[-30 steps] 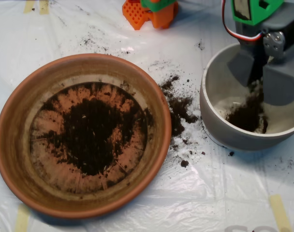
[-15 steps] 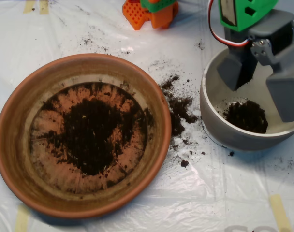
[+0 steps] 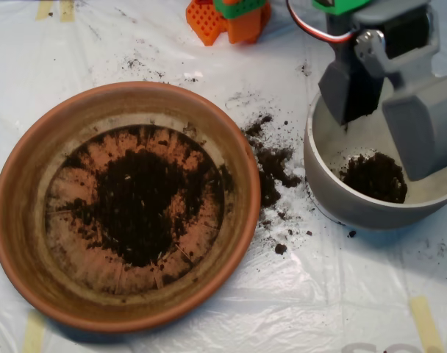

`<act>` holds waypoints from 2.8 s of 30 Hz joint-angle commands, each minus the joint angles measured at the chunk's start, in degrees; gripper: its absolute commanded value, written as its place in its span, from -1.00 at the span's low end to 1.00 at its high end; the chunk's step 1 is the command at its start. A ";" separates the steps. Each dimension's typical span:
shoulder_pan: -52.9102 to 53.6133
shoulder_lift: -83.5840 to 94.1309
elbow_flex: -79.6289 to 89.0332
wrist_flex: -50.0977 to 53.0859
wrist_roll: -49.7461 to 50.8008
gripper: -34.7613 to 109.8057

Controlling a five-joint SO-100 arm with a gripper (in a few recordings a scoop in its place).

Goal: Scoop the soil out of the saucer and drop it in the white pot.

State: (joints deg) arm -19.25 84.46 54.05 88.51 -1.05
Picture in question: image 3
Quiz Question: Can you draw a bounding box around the dark soil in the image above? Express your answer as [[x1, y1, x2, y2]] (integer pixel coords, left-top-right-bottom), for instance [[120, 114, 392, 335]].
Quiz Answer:
[[339, 151, 409, 204], [56, 124, 235, 269]]

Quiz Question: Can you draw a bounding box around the white ceramic pot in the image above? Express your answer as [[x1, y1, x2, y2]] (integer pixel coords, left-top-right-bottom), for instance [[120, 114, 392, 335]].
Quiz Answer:
[[303, 71, 447, 231]]

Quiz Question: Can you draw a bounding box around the spilled soil pile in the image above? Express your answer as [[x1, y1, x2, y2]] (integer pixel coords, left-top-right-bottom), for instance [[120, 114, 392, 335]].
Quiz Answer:
[[243, 113, 304, 221]]

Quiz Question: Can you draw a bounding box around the terracotta plant saucer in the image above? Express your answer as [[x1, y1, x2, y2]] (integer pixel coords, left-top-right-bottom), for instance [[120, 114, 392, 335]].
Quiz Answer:
[[0, 81, 262, 334]]

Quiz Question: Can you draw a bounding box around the beige masking tape strip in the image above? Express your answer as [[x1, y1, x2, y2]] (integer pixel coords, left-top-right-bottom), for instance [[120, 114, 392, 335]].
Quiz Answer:
[[35, 0, 52, 20], [60, 0, 76, 22], [23, 312, 46, 353], [384, 0, 401, 19], [410, 296, 445, 353]]

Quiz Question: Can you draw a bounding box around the clear plastic cover sheet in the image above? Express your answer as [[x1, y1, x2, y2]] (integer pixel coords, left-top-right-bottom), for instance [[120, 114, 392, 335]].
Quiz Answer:
[[0, 0, 447, 353]]

